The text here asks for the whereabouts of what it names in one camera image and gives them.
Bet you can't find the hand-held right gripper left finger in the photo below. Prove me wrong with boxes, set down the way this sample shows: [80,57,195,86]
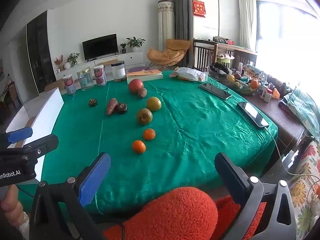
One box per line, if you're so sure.
[29,152,112,240]

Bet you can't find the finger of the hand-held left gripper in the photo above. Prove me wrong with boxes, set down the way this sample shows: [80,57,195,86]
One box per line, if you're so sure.
[5,127,33,144]
[23,134,59,157]

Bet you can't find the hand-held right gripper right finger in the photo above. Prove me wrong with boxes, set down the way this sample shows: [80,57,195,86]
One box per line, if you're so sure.
[214,152,297,240]

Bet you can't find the white cardboard box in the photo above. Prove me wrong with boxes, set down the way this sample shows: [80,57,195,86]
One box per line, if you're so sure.
[5,87,64,182]

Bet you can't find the small orange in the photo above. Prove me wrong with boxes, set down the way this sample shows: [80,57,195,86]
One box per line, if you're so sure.
[143,128,156,141]
[132,140,146,154]

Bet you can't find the large sweet potato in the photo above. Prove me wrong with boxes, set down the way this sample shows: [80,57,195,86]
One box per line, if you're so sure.
[106,98,119,116]

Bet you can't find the brown green round fruit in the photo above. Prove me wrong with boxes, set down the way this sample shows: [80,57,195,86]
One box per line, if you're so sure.
[136,108,153,125]

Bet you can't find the yellow green round fruit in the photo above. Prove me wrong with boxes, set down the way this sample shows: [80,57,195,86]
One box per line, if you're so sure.
[146,96,162,112]

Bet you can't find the red apple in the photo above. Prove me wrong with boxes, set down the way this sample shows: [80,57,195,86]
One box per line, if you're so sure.
[128,78,144,95]

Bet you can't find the person's left hand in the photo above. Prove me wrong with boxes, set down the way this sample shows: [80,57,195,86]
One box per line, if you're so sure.
[0,184,24,227]

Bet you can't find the wooden dining chair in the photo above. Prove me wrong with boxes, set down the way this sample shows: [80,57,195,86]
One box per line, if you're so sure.
[6,81,22,110]

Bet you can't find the brown cardboard box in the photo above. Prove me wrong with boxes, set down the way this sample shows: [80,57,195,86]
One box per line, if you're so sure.
[44,78,66,92]

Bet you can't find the green tablecloth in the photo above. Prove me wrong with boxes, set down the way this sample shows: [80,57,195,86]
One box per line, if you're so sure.
[40,70,278,215]

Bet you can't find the red white tin can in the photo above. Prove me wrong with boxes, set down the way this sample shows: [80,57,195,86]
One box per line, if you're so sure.
[64,74,76,96]
[93,65,107,87]

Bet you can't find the black smartphone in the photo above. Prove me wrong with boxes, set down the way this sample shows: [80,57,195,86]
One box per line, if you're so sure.
[199,82,233,100]
[237,102,270,128]

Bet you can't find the glass jar gold lid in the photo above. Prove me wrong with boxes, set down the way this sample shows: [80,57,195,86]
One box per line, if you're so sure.
[77,67,95,91]

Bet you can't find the floral sofa cover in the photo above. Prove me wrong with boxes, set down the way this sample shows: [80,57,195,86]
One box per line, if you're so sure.
[287,135,320,240]

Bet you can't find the red flower vase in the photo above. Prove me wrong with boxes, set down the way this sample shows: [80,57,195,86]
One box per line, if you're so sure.
[54,54,65,72]

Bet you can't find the dark glass display cabinet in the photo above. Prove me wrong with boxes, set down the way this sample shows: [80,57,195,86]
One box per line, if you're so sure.
[26,10,57,94]

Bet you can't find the row of small toys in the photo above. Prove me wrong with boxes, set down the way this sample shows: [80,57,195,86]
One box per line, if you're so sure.
[226,74,259,95]

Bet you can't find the bushy potted plant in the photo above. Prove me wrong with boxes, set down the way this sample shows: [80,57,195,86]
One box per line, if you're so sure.
[66,53,80,67]

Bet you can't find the plaid blanket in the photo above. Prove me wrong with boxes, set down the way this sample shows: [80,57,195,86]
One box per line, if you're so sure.
[279,86,320,143]

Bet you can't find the wooden stool hairpin legs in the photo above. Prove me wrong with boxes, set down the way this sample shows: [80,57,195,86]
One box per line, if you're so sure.
[96,59,118,67]

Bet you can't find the clear jar black lid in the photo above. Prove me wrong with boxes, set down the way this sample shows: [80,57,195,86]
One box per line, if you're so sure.
[111,60,126,83]

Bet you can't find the black basket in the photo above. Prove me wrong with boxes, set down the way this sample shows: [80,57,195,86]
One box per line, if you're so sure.
[209,62,232,80]

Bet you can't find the white snack bag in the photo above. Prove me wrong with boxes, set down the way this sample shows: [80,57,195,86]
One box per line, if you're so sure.
[170,67,209,82]

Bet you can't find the black television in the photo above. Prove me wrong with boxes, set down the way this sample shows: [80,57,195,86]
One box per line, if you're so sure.
[82,33,118,61]

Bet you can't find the flat white yellow box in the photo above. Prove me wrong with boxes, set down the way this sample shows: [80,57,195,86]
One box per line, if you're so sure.
[126,69,163,84]

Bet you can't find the green plastic stool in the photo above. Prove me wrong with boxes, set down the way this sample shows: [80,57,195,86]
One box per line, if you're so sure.
[216,54,235,67]

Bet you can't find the white TV cabinet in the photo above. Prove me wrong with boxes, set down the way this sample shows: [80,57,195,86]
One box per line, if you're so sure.
[54,51,145,80]

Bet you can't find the orange lounge chair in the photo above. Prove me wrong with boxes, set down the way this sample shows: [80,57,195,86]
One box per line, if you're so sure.
[147,39,192,70]

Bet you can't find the large leafy potted plant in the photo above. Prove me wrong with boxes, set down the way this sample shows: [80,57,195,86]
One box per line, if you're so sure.
[126,37,146,53]

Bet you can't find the bright window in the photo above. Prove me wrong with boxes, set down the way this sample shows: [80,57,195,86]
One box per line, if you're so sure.
[256,0,320,85]

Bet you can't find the white curtain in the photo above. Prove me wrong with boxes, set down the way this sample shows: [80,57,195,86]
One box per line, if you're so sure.
[238,0,258,50]

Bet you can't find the covered standing air conditioner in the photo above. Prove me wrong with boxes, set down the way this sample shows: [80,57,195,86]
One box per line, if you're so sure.
[158,0,175,52]

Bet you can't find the grey curtain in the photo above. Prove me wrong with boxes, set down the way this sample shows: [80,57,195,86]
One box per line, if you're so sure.
[168,0,188,40]

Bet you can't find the white charging cable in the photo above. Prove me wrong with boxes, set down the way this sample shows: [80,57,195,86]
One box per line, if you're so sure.
[264,126,320,180]

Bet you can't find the red wall hanging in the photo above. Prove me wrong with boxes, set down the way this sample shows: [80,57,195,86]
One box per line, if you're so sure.
[192,0,207,18]

